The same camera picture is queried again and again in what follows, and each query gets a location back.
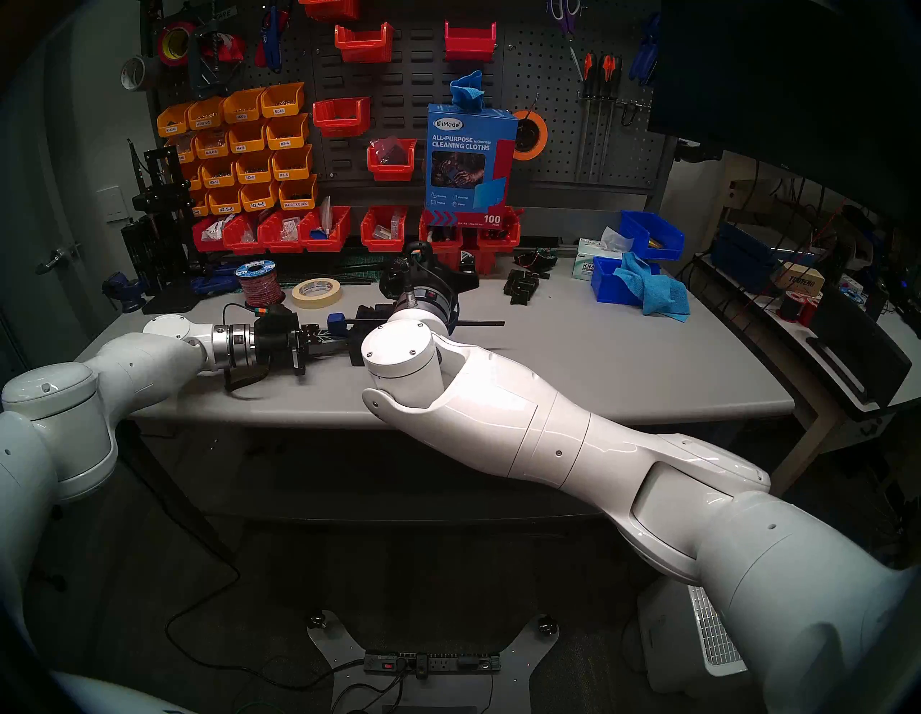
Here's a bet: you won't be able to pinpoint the grey door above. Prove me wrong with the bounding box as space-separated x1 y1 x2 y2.
0 43 119 393

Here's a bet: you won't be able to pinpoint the printed brown cardboard box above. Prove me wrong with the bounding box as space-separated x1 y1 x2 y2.
773 263 826 296

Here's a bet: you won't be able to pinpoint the blue handled hanging tool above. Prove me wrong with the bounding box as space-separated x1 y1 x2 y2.
255 4 285 73

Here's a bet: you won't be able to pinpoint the blue cleaning cloths box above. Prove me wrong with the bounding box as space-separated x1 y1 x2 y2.
423 103 519 227

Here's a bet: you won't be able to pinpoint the blue cloth in box opening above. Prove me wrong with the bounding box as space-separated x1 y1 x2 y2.
450 70 485 112

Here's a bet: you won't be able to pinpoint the purple handled scissors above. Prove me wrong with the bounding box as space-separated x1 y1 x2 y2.
545 0 582 37

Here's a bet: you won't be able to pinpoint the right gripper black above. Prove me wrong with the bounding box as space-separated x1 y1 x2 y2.
379 256 481 302

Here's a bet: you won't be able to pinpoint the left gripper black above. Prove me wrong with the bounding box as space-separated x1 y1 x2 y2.
253 322 353 376

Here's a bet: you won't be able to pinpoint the blue hand tool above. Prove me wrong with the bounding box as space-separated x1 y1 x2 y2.
189 263 245 297

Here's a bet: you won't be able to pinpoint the grey pegboard back panel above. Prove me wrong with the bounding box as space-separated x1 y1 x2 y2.
140 0 677 209

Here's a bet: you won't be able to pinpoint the blue plastic storage bin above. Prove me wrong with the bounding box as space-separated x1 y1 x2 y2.
620 210 685 261
590 257 659 303

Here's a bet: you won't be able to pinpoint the blue black bar clamp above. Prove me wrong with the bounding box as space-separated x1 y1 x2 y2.
327 312 506 340

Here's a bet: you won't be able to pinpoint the black flat equipment case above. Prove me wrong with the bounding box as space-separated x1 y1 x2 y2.
806 288 913 407

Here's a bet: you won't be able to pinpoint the white air purifier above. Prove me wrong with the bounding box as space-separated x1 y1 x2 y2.
637 576 749 692

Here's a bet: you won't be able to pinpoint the red yellow tape roll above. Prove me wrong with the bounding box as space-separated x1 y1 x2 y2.
157 22 196 68

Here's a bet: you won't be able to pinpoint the black power strip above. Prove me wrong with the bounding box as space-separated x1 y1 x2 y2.
363 650 502 676

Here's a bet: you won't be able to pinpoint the red wire spool blue label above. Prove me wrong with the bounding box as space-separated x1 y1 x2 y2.
235 259 286 307

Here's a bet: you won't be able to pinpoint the silver door handle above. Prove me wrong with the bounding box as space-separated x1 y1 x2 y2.
36 243 83 276

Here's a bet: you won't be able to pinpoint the grey metal screw clamp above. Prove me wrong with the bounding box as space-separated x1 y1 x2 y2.
186 18 242 101

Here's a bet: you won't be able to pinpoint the blue microfiber cloth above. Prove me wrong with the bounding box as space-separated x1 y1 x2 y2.
613 252 691 322

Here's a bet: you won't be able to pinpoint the black power cable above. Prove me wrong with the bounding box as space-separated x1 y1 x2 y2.
164 504 368 692

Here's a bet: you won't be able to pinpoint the red black wire spool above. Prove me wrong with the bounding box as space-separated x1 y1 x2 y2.
779 290 821 326

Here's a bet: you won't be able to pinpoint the green cutting mat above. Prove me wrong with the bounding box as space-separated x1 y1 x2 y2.
277 248 400 283

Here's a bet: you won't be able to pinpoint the white side desk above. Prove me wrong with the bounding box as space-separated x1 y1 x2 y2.
694 256 921 533

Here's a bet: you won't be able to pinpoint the dark blue equipment box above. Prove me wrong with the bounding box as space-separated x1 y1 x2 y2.
709 222 821 292

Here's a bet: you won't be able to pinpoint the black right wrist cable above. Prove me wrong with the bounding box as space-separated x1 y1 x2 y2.
407 259 461 335

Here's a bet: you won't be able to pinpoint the cream masking tape roll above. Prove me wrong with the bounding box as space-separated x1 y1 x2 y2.
291 277 342 310

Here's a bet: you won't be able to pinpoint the orange wire reel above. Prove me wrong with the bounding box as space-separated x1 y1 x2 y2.
511 108 549 162

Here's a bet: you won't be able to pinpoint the large black monitor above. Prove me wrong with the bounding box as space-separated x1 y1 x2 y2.
648 0 921 224

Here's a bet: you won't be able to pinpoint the small black printed parts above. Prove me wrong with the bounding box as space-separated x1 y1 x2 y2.
502 268 540 306

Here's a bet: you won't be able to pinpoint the orange black screwdriver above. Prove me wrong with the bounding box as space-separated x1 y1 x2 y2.
576 52 596 181
594 54 621 181

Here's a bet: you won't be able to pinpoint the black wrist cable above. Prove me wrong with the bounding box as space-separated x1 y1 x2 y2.
222 302 273 393
407 259 461 335

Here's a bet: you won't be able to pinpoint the red nested bin stack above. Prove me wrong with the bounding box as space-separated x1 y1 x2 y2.
435 248 499 276

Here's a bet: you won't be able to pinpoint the green white tissue box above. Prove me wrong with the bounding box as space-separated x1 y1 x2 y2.
572 227 635 281

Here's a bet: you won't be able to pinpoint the grey duct tape roll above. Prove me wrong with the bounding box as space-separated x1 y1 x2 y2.
120 56 160 92

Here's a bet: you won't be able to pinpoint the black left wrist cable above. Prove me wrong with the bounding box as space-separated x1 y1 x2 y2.
222 302 273 393

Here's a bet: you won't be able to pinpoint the white robot torso shell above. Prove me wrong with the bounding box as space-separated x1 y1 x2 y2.
54 673 195 714

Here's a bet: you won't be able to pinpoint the black wired electronics module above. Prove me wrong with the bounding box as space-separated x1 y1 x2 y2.
513 247 558 280

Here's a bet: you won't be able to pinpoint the small blue bench vise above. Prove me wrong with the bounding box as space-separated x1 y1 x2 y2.
101 271 152 314

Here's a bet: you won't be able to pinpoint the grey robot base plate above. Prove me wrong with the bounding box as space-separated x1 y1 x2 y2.
309 612 558 714

